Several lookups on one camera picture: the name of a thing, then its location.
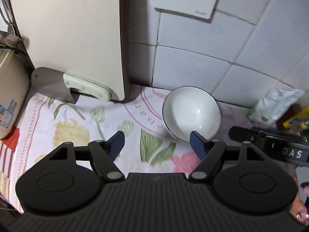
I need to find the white bowl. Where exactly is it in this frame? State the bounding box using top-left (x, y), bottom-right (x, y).
top-left (162, 86), bottom-right (222, 143)

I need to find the hanging ladle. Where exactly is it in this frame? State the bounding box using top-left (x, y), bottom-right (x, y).
top-left (1, 0), bottom-right (21, 47)

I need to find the floral tablecloth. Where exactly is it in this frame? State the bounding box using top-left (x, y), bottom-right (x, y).
top-left (0, 84), bottom-right (266, 213)

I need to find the white salt bag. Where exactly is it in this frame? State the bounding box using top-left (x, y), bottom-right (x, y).
top-left (247, 89), bottom-right (304, 128)

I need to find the person's hand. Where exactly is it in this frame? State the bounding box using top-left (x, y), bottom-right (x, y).
top-left (289, 176), bottom-right (309, 226)

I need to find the white cutting board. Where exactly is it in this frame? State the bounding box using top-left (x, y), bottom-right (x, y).
top-left (10, 0), bottom-right (129, 102)

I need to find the cleaver with white handle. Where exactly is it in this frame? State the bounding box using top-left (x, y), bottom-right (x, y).
top-left (31, 67), bottom-right (112, 104)

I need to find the white rice cooker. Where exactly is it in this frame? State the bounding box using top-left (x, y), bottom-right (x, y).
top-left (0, 31), bottom-right (29, 139)

